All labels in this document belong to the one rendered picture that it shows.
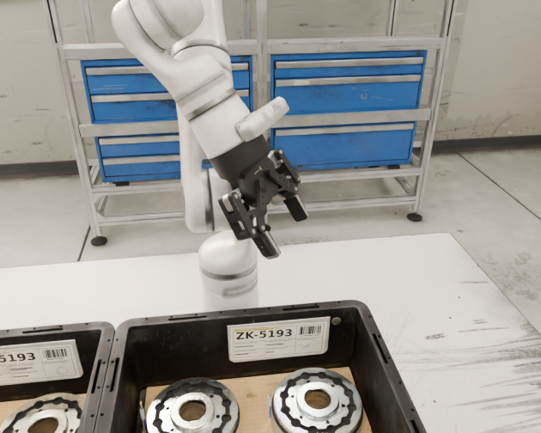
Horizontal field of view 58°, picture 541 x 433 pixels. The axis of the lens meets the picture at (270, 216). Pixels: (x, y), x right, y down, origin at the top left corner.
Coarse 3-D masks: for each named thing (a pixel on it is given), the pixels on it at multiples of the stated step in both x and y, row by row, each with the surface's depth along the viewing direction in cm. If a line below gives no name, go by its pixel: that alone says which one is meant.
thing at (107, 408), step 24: (216, 312) 58; (240, 312) 58; (264, 312) 58; (288, 312) 58; (312, 312) 59; (360, 312) 58; (120, 336) 55; (120, 360) 51; (384, 360) 53; (408, 408) 46; (96, 432) 44
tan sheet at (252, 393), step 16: (336, 368) 64; (224, 384) 61; (240, 384) 61; (256, 384) 61; (272, 384) 61; (240, 400) 59; (256, 400) 59; (240, 416) 57; (256, 416) 57; (144, 432) 55; (240, 432) 55; (256, 432) 55; (272, 432) 55; (368, 432) 55
